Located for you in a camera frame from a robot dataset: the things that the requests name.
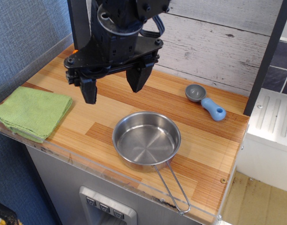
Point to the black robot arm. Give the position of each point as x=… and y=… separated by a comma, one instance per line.
x=113, y=36

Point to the stainless steel pot with handle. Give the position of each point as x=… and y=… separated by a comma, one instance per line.
x=146, y=141

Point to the dark grey right post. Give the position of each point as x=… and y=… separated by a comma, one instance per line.
x=268, y=55

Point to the yellow object at corner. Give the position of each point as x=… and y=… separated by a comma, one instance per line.
x=10, y=221

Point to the clear acrylic edge guard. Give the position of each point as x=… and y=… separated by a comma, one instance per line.
x=204, y=163

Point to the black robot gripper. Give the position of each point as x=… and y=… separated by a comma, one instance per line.
x=124, y=37

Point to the dark grey post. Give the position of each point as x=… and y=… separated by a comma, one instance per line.
x=268, y=55
x=79, y=19

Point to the grey blue toy scoop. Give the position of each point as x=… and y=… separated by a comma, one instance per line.
x=197, y=93

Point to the green folded cloth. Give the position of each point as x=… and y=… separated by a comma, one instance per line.
x=33, y=114

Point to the silver dispenser panel with buttons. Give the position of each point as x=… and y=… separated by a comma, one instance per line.
x=102, y=210

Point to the white ribbed toy sink unit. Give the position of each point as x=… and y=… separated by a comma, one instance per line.
x=264, y=149

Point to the dark grey left post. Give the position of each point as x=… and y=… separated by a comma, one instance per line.
x=79, y=19

